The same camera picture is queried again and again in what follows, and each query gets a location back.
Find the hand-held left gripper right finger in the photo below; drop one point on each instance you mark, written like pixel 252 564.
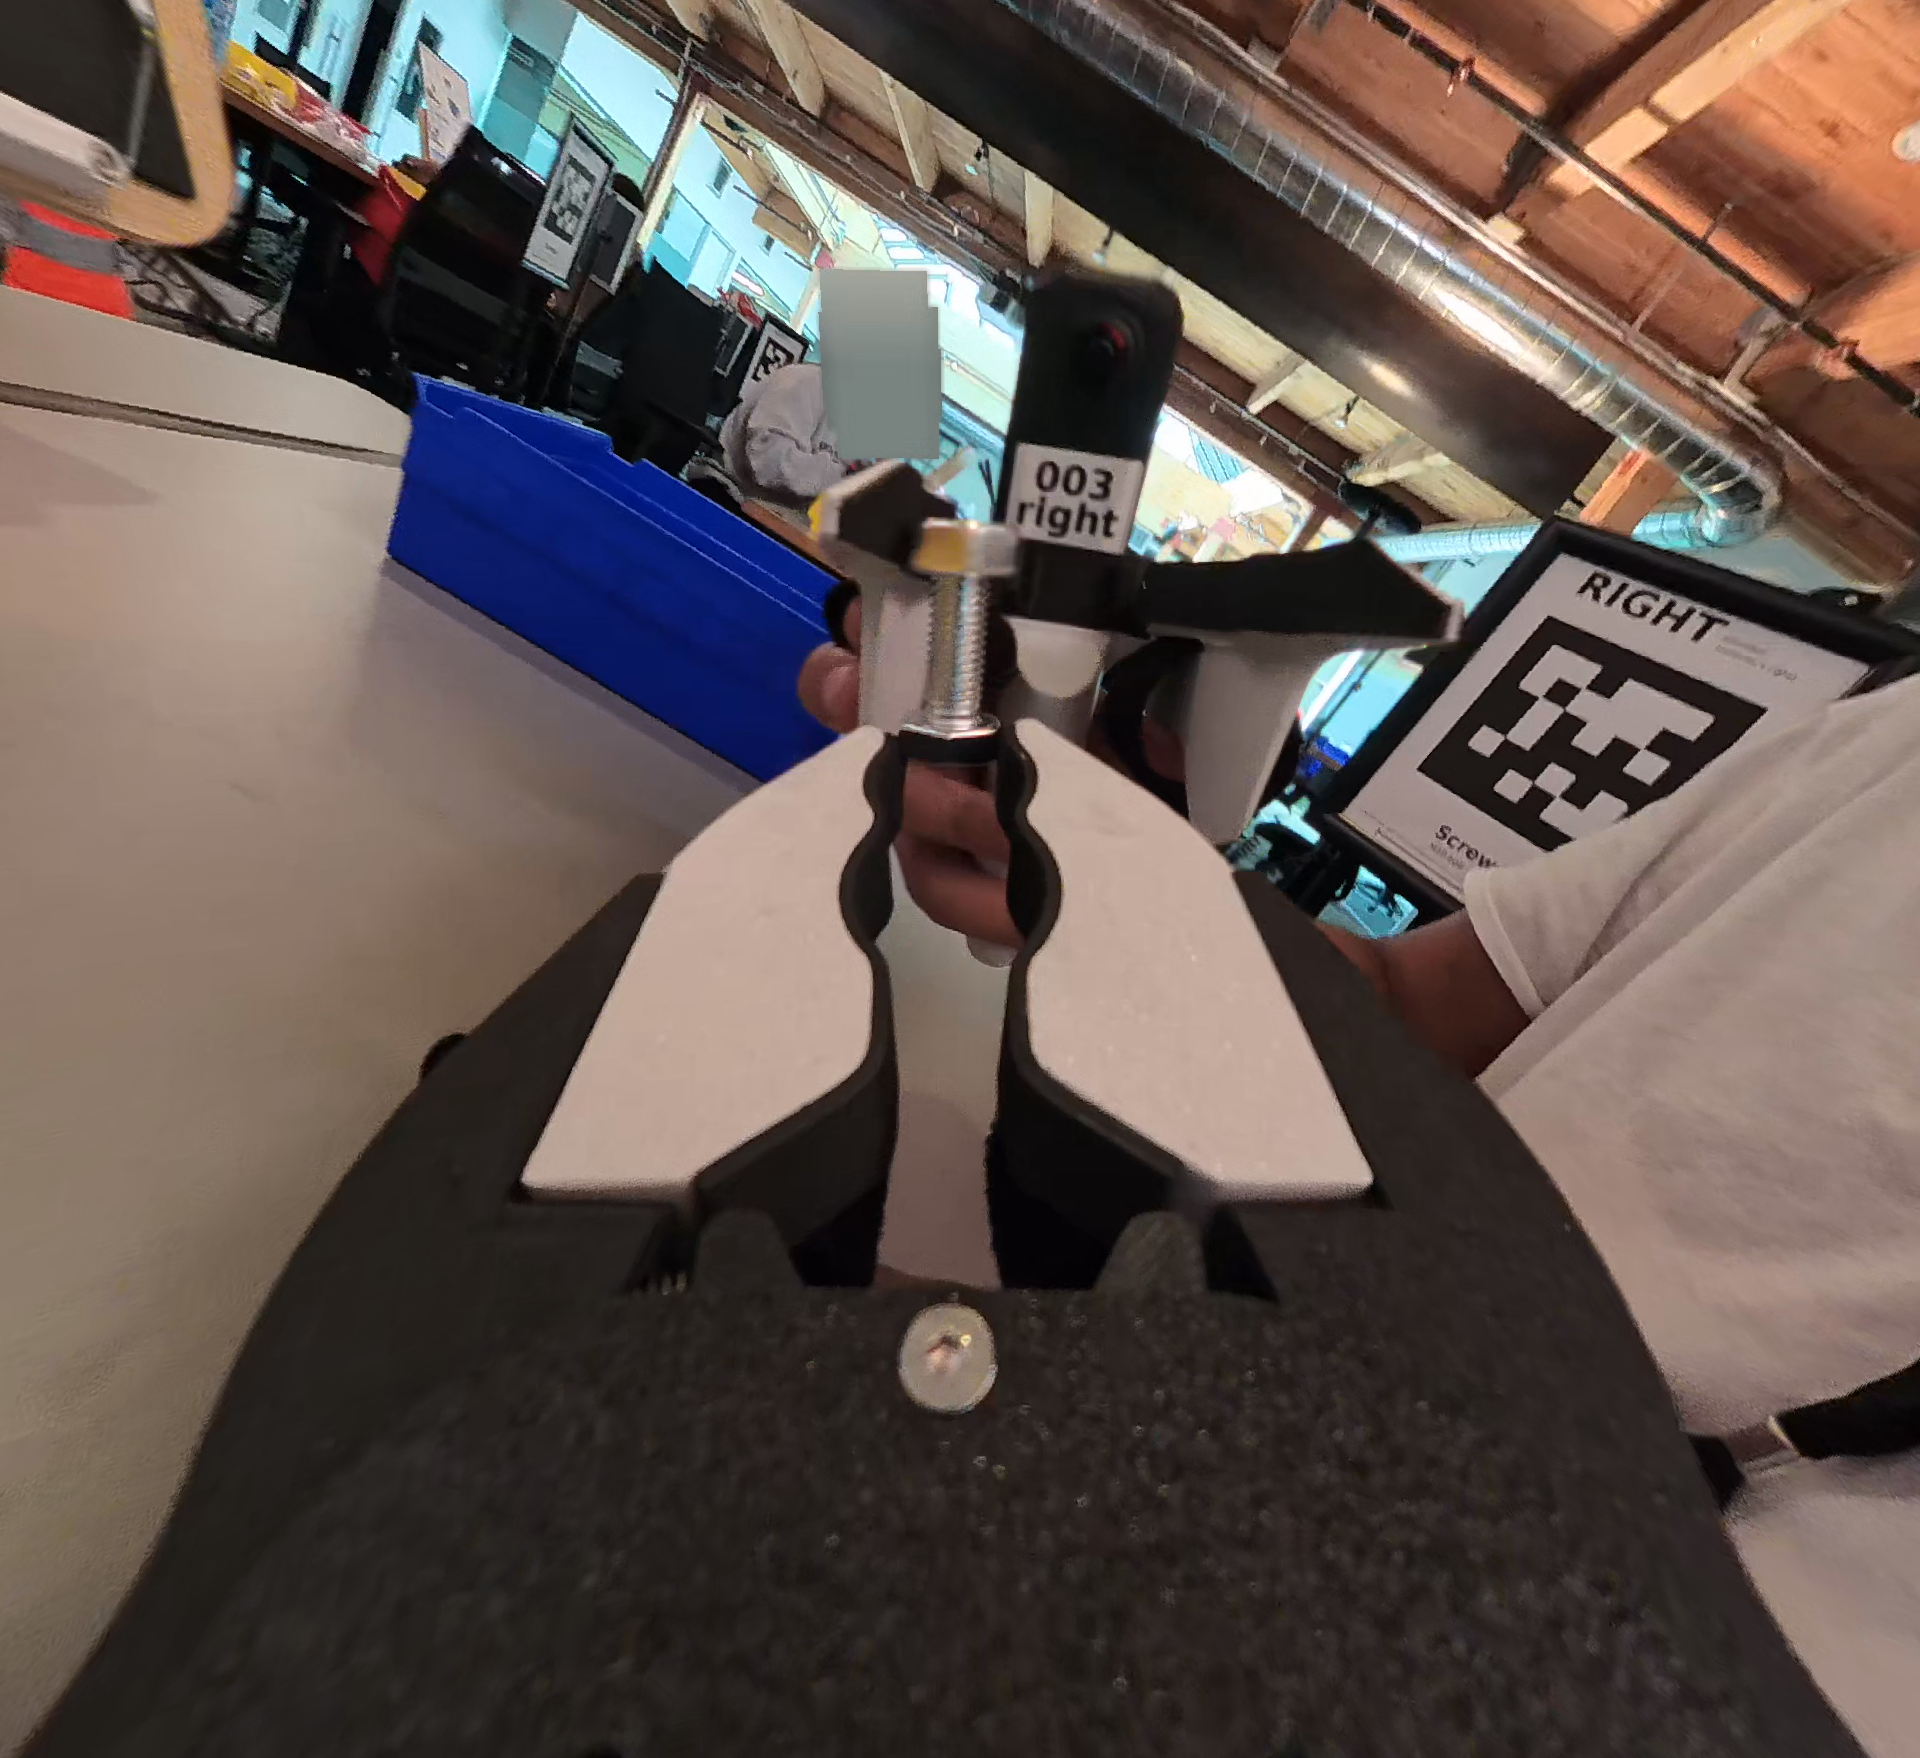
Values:
pixel 1185 1023

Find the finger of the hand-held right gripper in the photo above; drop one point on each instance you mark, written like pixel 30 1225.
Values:
pixel 1306 596
pixel 888 647

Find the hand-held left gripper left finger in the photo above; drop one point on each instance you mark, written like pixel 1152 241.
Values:
pixel 720 1023

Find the silver metal bolt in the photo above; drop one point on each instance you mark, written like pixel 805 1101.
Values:
pixel 960 647

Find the blue plastic bin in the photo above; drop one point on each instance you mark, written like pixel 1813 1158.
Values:
pixel 600 558

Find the person's right forearm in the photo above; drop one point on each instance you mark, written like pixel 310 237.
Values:
pixel 1441 993

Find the person's right hand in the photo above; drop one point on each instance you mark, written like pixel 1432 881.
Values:
pixel 945 858

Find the black white tag sign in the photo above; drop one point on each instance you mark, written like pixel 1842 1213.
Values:
pixel 570 198
pixel 1589 723
pixel 774 360

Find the black office chair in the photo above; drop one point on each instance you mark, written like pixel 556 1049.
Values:
pixel 465 242

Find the orange traffic cone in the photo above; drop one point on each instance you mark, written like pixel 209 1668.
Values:
pixel 62 267

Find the silver air duct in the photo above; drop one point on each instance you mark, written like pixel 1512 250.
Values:
pixel 1350 184

